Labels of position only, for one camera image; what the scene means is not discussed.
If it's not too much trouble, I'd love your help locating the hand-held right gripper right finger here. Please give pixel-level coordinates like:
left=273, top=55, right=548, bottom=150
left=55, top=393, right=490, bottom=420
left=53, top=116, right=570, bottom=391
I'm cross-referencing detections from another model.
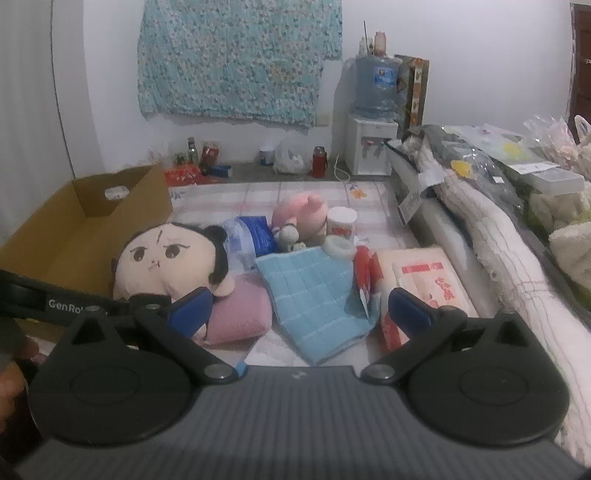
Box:
left=361, top=287, right=533, bottom=385

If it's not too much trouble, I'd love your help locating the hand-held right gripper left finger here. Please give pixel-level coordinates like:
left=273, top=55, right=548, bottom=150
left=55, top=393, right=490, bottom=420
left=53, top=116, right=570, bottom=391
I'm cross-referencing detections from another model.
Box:
left=68, top=286, right=241, bottom=387

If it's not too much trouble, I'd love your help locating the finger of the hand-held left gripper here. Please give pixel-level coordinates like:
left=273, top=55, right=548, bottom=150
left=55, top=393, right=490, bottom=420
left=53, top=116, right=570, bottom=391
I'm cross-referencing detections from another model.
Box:
left=124, top=295, right=172, bottom=315

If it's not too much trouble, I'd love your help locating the big-head black-haired plush doll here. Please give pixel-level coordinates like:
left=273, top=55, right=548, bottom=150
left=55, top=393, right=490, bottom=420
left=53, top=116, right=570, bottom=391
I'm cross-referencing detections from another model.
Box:
left=112, top=220, right=237, bottom=343

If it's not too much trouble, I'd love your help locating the pink towel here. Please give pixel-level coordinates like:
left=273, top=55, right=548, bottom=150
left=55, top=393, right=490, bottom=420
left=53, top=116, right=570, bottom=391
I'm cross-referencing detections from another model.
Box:
left=202, top=276, right=274, bottom=348

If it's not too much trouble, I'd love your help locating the red white toothpaste tube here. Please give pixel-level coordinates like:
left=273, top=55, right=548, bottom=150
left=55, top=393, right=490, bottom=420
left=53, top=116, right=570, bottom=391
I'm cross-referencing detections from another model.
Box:
left=353, top=247, right=385, bottom=320

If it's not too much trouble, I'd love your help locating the brown cardboard box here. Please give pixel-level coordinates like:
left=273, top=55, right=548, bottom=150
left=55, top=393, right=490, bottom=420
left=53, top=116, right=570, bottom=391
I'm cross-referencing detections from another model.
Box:
left=0, top=163, right=174, bottom=326

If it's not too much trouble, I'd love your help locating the blue dotted wipes pack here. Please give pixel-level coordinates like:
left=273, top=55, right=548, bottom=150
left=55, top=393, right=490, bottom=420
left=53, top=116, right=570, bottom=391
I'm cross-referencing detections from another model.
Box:
left=222, top=215, right=280, bottom=273

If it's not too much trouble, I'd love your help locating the white tape roll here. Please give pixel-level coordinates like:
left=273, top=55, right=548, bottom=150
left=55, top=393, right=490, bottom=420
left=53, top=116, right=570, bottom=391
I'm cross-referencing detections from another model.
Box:
left=322, top=235, right=358, bottom=260

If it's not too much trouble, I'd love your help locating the blue towel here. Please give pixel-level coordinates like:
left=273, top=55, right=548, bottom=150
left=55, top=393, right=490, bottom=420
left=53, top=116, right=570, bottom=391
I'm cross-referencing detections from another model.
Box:
left=255, top=246, right=378, bottom=366

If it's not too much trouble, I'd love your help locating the pink plush toy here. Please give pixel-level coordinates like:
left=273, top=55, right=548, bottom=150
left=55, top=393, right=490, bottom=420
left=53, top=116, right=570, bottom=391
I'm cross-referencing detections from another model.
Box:
left=271, top=193, right=327, bottom=253

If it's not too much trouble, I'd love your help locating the person's left hand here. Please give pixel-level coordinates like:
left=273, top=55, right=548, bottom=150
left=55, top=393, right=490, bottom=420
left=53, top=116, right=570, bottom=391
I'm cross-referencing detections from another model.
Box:
left=0, top=340, right=41, bottom=416

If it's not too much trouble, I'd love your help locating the beige wet wipes pack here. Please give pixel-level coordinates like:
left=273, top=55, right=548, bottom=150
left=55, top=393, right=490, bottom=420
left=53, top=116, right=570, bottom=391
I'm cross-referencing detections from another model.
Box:
left=369, top=247, right=479, bottom=352

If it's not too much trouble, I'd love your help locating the grey plastic tub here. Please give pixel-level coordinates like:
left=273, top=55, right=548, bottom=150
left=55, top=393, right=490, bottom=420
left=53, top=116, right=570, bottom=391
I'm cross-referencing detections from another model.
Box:
left=385, top=136, right=465, bottom=260

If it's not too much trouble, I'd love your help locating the white paper tag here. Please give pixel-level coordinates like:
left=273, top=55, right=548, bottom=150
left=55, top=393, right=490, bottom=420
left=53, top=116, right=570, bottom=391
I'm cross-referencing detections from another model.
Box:
left=397, top=181, right=428, bottom=227

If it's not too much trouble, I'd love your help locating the white red paper cup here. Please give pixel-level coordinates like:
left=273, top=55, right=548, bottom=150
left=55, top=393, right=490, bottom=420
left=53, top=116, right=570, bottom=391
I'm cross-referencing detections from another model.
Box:
left=326, top=207, right=359, bottom=241

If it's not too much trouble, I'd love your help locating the white knit blanket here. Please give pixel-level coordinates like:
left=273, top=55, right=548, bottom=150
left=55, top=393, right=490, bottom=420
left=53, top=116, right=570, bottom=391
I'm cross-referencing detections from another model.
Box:
left=434, top=178, right=591, bottom=444

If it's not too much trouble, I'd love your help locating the red snack packet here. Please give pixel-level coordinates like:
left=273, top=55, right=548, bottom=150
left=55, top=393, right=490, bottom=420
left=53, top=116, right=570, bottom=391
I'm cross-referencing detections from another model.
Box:
left=164, top=166, right=202, bottom=186

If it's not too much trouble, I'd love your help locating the white water dispenser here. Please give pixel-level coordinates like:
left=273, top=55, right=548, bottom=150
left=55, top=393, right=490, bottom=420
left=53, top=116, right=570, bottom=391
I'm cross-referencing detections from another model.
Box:
left=346, top=113, right=399, bottom=176

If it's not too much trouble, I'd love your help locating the dark plastic bag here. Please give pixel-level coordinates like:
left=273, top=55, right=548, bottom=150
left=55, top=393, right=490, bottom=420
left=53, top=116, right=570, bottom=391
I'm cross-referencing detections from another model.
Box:
left=406, top=124, right=525, bottom=211

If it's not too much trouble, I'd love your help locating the white fluffy towel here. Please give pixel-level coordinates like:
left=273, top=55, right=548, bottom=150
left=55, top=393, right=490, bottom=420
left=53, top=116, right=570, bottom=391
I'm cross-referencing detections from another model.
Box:
left=526, top=189, right=591, bottom=297

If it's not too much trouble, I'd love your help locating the white plastic bag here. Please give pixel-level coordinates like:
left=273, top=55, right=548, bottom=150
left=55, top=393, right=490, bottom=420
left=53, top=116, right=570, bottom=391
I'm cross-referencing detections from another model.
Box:
left=273, top=136, right=313, bottom=175

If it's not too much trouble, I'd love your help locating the white plastic case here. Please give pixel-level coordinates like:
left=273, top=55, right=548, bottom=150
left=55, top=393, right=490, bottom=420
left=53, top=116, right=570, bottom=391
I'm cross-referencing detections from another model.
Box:
left=522, top=167, right=587, bottom=196

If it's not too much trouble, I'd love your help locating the colourful printed board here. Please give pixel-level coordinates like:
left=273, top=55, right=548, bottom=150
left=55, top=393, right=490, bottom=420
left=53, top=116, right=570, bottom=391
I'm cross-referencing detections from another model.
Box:
left=394, top=54, right=430, bottom=140

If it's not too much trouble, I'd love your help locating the clear plastic bag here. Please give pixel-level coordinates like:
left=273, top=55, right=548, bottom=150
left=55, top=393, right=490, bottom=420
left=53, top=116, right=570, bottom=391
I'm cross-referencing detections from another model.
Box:
left=522, top=114, right=591, bottom=169

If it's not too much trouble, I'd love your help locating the blue water jug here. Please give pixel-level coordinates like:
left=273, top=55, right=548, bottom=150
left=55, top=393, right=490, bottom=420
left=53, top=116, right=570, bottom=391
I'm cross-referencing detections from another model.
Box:
left=353, top=54, right=403, bottom=121

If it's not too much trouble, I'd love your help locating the floral teal hanging cloth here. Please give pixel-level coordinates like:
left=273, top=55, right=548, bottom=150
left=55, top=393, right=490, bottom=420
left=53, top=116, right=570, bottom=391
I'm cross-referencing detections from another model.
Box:
left=137, top=0, right=344, bottom=131

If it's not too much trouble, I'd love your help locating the white cable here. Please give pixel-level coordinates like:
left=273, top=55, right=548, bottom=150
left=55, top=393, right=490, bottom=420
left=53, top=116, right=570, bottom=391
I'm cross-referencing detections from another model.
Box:
left=333, top=154, right=354, bottom=182

